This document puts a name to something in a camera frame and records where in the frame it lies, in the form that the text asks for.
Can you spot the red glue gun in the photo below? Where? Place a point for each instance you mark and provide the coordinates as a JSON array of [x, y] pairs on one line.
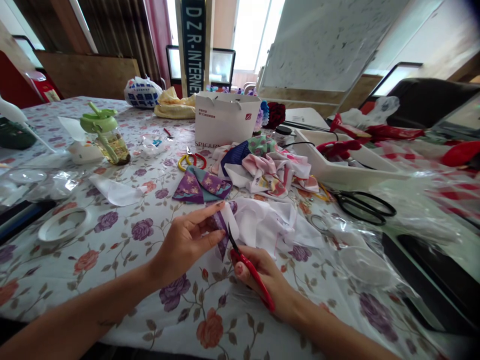
[[337, 147]]

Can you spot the clear plastic bags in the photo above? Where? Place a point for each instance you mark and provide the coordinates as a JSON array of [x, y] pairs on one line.
[[37, 183]]

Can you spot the dark vertical sign post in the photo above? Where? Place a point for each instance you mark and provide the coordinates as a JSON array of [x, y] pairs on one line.
[[193, 45]]

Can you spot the black flat case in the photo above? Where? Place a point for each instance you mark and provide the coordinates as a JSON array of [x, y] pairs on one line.
[[435, 277]]

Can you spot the person's left hand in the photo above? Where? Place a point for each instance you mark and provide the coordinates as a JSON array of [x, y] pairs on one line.
[[180, 243]]

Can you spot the black lidded jar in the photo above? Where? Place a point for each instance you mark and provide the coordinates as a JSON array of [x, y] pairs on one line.
[[284, 135]]

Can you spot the white nozzle bottle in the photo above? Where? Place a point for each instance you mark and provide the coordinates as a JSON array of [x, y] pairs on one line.
[[18, 114]]

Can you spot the white fabric scrap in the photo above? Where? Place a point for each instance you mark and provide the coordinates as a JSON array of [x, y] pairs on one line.
[[116, 191]]

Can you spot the yellow cloth bundle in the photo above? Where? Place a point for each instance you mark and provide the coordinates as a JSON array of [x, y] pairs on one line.
[[174, 107]]

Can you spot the black chair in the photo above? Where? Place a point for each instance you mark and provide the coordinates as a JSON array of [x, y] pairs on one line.
[[431, 101]]

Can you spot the whiteboard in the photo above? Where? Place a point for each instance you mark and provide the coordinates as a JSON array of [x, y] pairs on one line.
[[322, 45]]

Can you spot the purple and white fabric piece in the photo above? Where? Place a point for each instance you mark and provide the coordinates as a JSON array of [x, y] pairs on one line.
[[224, 225]]

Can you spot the pile of colourful fabric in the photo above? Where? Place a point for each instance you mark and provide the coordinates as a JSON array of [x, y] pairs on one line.
[[266, 165]]

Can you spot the red thread snips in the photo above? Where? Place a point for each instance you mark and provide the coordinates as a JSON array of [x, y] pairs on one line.
[[258, 283]]

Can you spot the blue and white plastic bag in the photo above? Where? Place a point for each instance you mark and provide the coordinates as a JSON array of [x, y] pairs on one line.
[[143, 93]]

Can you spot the black scissors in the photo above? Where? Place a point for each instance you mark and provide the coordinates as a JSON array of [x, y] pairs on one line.
[[365, 208]]

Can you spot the person's right hand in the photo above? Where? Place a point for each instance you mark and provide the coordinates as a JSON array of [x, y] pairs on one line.
[[264, 275]]

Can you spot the purple teal patterned fabric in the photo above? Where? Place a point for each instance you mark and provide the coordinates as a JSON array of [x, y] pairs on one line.
[[200, 185]]

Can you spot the wooden board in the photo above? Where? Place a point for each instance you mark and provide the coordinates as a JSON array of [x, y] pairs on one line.
[[86, 75]]

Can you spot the white tape roll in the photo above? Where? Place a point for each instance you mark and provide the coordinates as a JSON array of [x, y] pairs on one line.
[[62, 224]]

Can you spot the white rectangular tray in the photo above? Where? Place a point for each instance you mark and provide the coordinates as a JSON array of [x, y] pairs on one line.
[[337, 167]]

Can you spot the red rounded object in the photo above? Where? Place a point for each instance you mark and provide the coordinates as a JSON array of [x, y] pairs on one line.
[[461, 153]]

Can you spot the clear plastic sheet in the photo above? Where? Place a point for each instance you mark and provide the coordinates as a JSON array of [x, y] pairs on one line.
[[423, 202]]

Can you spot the dark green box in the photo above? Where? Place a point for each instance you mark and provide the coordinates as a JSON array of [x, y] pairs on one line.
[[15, 135]]

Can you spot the red packaging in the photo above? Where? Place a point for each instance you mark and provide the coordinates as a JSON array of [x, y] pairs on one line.
[[378, 130]]

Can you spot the floral tablecloth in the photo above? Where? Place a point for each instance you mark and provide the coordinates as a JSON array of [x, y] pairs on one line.
[[123, 240]]

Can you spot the crocheted flowers bunch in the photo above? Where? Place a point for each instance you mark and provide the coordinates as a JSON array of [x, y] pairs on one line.
[[272, 114]]

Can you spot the green lidded drinking bottle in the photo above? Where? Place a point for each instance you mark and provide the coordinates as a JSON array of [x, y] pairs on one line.
[[108, 138]]

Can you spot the clear packet with blue clip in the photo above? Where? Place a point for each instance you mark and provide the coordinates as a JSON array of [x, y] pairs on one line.
[[152, 145]]

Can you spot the pile of white fabric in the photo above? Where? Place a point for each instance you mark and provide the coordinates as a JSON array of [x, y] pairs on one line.
[[273, 225]]

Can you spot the white paper bag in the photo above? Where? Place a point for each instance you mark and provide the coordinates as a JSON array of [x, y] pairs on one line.
[[225, 118]]

